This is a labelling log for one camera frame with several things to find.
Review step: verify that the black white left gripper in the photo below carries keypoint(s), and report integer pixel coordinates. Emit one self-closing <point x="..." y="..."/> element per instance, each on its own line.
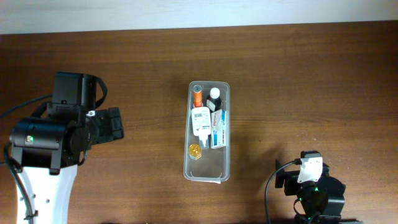
<point x="115" y="123"/>

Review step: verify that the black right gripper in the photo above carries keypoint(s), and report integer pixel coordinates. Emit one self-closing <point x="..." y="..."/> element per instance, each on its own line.
<point x="279" y="173"/>

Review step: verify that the small jar gold lid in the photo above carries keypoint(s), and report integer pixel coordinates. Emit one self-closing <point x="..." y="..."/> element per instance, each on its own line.
<point x="194" y="151"/>

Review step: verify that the white squeeze bottle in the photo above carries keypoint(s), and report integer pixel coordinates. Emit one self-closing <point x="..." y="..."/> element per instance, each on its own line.
<point x="201" y="125"/>

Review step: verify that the orange tablet tube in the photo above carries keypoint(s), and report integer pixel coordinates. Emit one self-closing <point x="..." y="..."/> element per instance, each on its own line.
<point x="197" y="96"/>

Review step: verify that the dark bottle white cap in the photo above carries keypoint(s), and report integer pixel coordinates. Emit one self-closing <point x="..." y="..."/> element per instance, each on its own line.
<point x="213" y="101"/>

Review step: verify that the white Panadol box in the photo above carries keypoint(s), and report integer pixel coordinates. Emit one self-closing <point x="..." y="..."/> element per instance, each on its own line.
<point x="218" y="129"/>

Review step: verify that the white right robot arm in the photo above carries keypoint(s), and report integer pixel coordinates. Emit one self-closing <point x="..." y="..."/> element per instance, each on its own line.
<point x="322" y="200"/>

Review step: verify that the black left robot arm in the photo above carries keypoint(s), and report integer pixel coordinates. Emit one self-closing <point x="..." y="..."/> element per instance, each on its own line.
<point x="46" y="154"/>

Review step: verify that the clear plastic container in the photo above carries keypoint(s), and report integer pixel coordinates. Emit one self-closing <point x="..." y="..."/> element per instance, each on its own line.
<point x="214" y="164"/>

